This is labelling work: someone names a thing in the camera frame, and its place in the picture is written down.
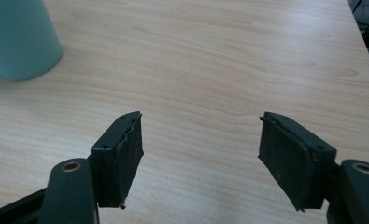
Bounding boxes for teal plastic cup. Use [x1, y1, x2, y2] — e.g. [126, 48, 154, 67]
[0, 0, 64, 83]

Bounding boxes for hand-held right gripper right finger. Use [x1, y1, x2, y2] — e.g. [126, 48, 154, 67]
[257, 111, 338, 212]

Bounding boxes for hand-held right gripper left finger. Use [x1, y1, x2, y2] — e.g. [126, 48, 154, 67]
[89, 110, 145, 210]

